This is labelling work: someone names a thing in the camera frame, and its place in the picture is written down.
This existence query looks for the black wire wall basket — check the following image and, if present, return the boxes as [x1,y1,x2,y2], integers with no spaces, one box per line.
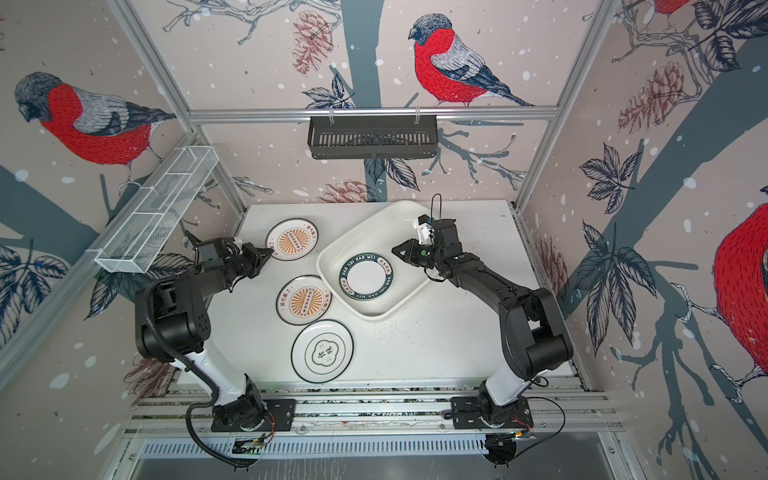
[307,115,439,160]

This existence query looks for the black cable right base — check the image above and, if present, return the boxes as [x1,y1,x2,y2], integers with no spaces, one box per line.
[509,395,568,463]

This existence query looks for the black rim flower plate front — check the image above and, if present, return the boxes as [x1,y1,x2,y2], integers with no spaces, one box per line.
[291,320,354,384]

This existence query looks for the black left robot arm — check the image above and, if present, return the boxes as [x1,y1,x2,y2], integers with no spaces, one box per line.
[135,233,275,431]

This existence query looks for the white plastic bin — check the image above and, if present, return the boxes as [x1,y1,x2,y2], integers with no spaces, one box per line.
[316,200,431,322]

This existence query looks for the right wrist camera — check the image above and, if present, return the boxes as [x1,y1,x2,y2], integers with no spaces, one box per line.
[412,215,460,246]

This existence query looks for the orange sunburst plate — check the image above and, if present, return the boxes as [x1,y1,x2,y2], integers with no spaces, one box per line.
[276,275,333,326]

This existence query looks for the aluminium rail base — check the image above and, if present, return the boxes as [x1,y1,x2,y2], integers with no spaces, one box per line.
[124,379,625,436]

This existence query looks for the green rim plate front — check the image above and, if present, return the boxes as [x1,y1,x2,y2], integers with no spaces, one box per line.
[338,252,394,301]

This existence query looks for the white mesh wall shelf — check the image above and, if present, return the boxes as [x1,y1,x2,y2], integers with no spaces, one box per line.
[95,146,219,273]

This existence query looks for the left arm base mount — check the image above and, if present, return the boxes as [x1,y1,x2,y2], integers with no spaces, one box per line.
[211,398,297,433]

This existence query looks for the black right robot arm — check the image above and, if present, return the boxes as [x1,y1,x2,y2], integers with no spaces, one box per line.
[392,239,573,426]

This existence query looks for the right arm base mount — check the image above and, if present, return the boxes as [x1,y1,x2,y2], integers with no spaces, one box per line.
[441,395,533,430]

